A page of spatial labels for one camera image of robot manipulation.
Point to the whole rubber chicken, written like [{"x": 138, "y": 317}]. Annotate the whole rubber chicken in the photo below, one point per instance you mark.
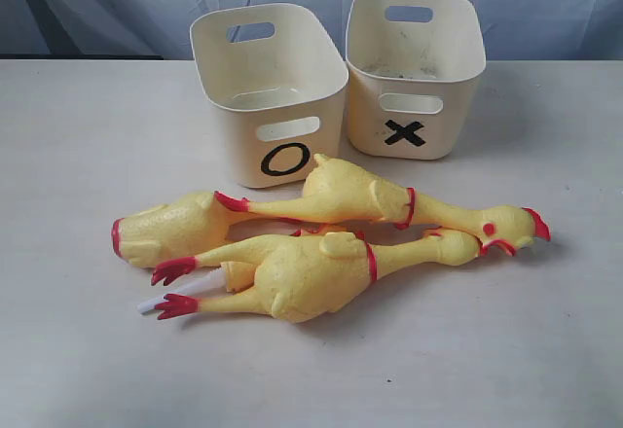
[
  {"x": 298, "y": 278},
  {"x": 338, "y": 190}
]

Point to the whole rubber chicken front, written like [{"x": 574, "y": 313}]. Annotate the whole rubber chicken front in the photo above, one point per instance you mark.
[{"x": 298, "y": 278}]

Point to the chicken head with white tube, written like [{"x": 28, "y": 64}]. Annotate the chicken head with white tube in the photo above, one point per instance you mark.
[{"x": 231, "y": 277}]

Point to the headless rubber chicken body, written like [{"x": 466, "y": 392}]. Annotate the headless rubber chicken body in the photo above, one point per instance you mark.
[{"x": 195, "y": 223}]

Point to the cream bin marked O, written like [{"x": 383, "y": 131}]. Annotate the cream bin marked O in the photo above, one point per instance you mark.
[{"x": 276, "y": 87}]

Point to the cream bin marked X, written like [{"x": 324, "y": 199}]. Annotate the cream bin marked X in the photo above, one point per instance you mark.
[{"x": 414, "y": 66}]

